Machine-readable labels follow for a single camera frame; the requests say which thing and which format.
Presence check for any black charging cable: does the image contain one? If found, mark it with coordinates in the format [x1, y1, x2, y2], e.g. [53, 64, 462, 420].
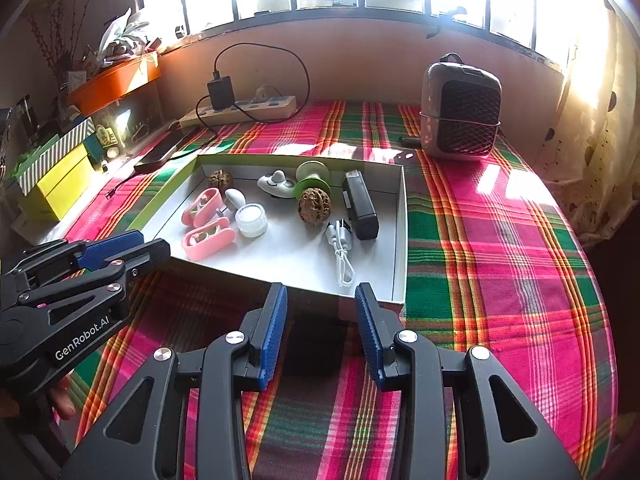
[105, 42, 311, 201]

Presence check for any black rectangular device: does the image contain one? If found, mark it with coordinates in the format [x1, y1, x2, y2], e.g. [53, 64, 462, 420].
[341, 170, 379, 241]

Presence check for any orange storage box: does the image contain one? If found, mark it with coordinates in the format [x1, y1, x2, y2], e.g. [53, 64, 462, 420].
[67, 57, 162, 116]

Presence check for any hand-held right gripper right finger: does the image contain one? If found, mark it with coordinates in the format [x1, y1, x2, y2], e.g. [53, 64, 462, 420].
[354, 282, 583, 480]

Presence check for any black charger adapter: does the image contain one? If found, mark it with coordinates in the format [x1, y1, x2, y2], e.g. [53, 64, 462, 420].
[207, 76, 235, 110]

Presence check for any plaid tablecloth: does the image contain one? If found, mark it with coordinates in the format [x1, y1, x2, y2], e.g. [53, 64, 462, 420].
[50, 100, 618, 480]

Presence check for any yellow cardboard box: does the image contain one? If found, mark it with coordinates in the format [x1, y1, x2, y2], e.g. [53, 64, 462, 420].
[17, 142, 96, 221]

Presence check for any white smiley-face gadget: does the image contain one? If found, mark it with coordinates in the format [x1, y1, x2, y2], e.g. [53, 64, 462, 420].
[257, 170, 296, 198]

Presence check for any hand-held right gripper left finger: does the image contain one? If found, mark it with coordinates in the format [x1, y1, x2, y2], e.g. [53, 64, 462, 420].
[60, 282, 290, 480]

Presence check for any white plastic bag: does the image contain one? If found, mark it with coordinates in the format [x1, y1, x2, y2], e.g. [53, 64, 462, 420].
[97, 7, 161, 68]

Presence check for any white power strip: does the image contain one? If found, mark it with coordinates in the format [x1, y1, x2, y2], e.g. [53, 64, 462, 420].
[179, 95, 297, 128]

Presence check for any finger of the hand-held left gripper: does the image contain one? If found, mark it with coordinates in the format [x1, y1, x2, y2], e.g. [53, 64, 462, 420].
[2, 230, 146, 286]
[17, 238, 172, 311]

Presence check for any green and white spool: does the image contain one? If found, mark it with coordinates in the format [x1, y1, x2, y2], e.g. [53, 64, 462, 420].
[292, 160, 332, 201]

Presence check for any black window handle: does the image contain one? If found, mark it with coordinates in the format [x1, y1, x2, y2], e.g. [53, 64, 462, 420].
[427, 7, 466, 38]

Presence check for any person's left hand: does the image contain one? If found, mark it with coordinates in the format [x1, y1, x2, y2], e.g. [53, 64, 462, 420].
[50, 377, 77, 422]

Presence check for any green and white cardboard box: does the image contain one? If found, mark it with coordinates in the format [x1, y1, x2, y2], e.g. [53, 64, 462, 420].
[127, 154, 408, 313]

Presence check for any cream dotted curtain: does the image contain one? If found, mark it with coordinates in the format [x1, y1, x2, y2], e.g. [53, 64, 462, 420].
[540, 0, 631, 246]

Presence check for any green striped box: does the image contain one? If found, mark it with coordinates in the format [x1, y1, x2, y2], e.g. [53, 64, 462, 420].
[15, 117, 96, 196]

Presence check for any black smartphone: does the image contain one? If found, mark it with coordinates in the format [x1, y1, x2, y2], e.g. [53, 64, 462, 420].
[134, 127, 198, 171]

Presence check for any grey desktop fan heater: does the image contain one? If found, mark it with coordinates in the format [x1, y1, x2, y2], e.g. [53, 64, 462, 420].
[419, 54, 502, 161]

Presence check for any white round jar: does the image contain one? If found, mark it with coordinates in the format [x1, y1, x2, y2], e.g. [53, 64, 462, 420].
[235, 204, 267, 237]

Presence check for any white mushroom-shaped gadget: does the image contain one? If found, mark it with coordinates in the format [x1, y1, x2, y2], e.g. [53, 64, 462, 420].
[222, 188, 246, 218]

